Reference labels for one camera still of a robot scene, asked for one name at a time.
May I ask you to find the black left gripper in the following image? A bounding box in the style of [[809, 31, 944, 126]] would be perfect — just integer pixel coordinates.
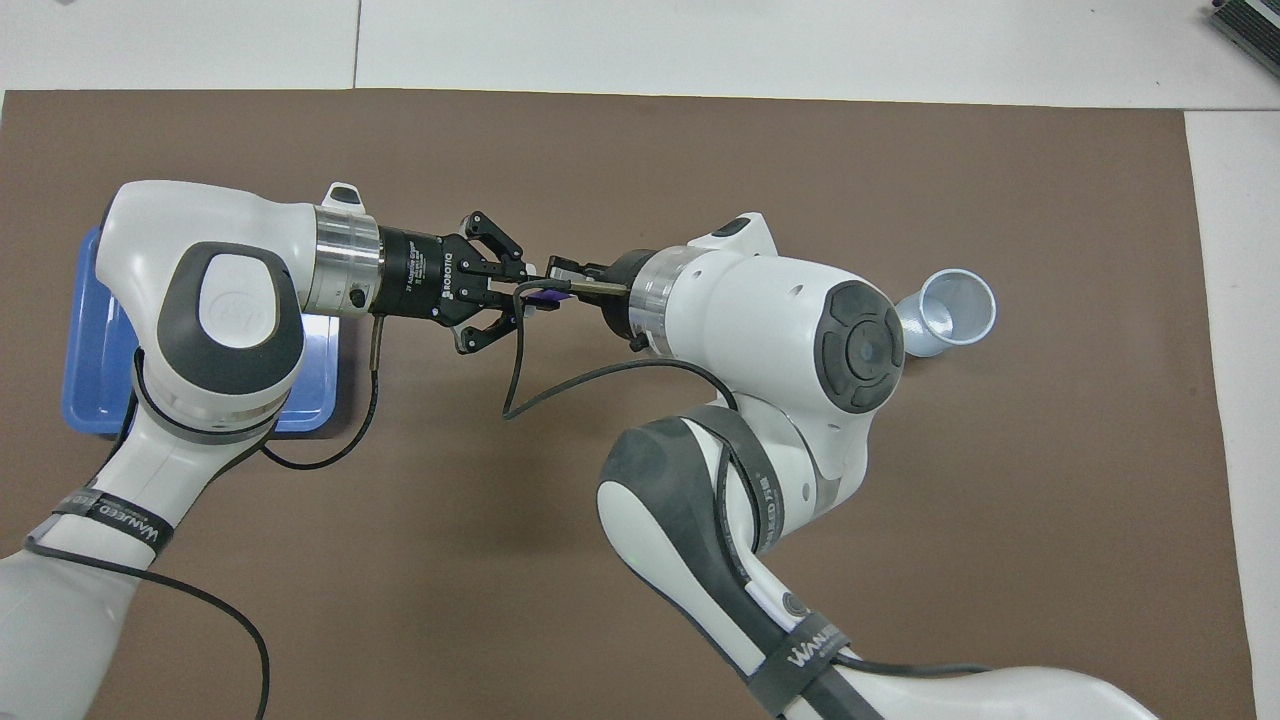
[[378, 210, 537, 357]]

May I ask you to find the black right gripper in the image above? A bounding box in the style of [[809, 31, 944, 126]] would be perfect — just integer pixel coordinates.
[[546, 250, 657, 342]]

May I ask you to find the blue plastic tray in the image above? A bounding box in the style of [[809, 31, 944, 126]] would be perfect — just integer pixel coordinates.
[[62, 225, 342, 442]]

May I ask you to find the brown table mat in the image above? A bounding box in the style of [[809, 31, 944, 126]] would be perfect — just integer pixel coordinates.
[[0, 88, 1259, 720]]

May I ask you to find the translucent plastic cup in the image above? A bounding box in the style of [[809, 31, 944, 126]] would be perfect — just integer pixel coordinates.
[[893, 268, 998, 359]]

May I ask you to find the grey ribbed device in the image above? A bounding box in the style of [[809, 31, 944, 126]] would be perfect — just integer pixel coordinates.
[[1205, 0, 1280, 67]]

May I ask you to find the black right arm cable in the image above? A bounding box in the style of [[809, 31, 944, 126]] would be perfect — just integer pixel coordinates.
[[500, 278, 743, 422]]

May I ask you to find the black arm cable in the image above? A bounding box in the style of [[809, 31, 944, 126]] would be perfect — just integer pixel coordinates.
[[22, 312, 385, 720], [500, 278, 743, 422]]

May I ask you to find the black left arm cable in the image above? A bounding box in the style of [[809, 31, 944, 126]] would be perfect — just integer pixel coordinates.
[[22, 312, 385, 720]]

